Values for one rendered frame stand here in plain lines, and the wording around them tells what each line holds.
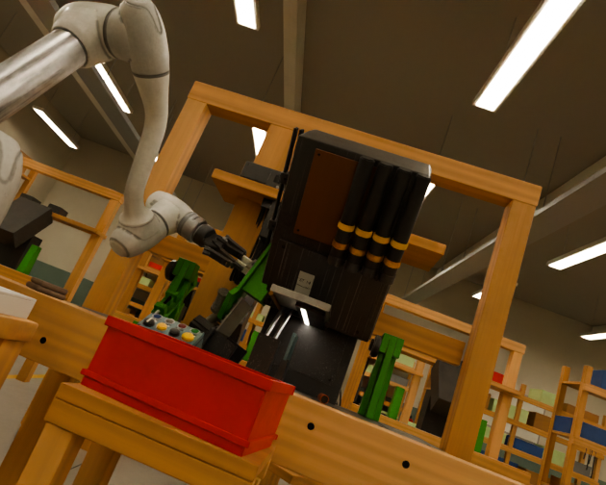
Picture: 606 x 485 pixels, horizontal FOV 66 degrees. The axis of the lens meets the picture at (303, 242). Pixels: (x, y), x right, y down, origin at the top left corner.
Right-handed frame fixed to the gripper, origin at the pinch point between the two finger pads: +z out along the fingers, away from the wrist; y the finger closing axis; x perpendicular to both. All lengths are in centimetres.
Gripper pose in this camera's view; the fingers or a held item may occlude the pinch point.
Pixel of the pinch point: (247, 267)
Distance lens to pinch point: 152.8
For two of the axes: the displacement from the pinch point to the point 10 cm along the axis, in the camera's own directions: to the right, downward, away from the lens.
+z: 8.1, 5.5, -2.1
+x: -3.8, 7.6, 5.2
